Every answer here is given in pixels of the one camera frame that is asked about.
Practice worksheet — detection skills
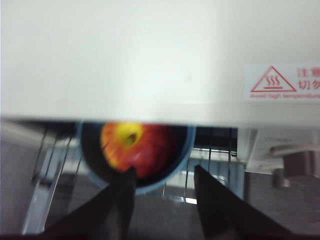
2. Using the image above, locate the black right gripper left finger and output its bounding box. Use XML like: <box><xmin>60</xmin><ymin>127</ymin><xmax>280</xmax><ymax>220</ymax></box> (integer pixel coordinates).
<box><xmin>37</xmin><ymin>166</ymin><xmax>137</xmax><ymax>240</ymax></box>

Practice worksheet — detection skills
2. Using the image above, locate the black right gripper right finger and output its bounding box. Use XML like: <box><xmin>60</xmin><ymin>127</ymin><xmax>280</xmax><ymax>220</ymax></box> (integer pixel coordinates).
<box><xmin>194</xmin><ymin>164</ymin><xmax>295</xmax><ymax>240</ymax></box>

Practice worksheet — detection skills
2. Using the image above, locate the glass window oven door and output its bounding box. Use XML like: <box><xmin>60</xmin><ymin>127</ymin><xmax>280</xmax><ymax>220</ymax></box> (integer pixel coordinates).
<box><xmin>21</xmin><ymin>159</ymin><xmax>247</xmax><ymax>240</ymax></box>

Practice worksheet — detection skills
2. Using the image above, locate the red yellow apple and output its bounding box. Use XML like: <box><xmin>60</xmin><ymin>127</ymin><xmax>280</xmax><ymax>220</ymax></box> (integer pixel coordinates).
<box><xmin>99</xmin><ymin>121</ymin><xmax>176</xmax><ymax>180</ymax></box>

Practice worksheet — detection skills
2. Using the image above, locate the blue ribbed bowl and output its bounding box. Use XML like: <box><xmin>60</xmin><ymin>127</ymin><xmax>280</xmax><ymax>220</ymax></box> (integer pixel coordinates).
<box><xmin>76</xmin><ymin>120</ymin><xmax>197</xmax><ymax>196</ymax></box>

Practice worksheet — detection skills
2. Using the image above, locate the cream Toshiba toaster oven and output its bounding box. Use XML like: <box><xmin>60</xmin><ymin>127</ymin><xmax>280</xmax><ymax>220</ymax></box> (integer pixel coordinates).
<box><xmin>0</xmin><ymin>0</ymin><xmax>320</xmax><ymax>240</ymax></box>

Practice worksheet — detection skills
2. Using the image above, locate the red hot-surface warning sticker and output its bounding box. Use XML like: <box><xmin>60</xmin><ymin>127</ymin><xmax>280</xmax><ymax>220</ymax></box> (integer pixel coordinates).
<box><xmin>244</xmin><ymin>63</ymin><xmax>320</xmax><ymax>101</ymax></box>

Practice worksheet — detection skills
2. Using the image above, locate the metal wire oven rack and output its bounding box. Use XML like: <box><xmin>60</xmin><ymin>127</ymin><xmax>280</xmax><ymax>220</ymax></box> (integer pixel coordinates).
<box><xmin>32</xmin><ymin>124</ymin><xmax>246</xmax><ymax>204</ymax></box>

